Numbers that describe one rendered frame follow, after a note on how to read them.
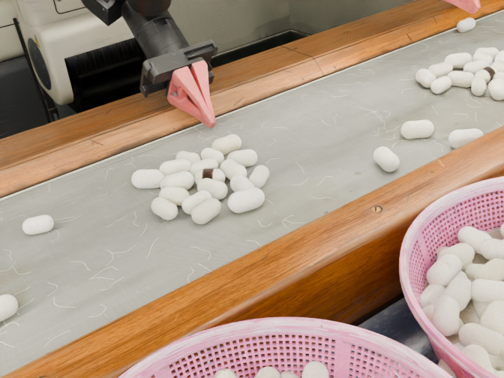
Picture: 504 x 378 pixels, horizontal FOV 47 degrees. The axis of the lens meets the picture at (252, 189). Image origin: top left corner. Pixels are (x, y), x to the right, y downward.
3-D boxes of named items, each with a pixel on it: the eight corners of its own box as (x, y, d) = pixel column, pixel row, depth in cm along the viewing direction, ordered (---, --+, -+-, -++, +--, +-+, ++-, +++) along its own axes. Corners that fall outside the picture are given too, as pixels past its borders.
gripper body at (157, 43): (220, 49, 74) (193, 6, 76) (149, 72, 70) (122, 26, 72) (211, 78, 80) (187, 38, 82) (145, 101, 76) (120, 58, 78)
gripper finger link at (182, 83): (250, 98, 72) (214, 41, 74) (201, 117, 69) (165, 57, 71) (238, 126, 78) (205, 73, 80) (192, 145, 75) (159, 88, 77)
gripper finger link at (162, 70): (234, 105, 71) (198, 46, 73) (183, 124, 68) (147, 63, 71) (223, 133, 77) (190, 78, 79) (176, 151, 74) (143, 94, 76)
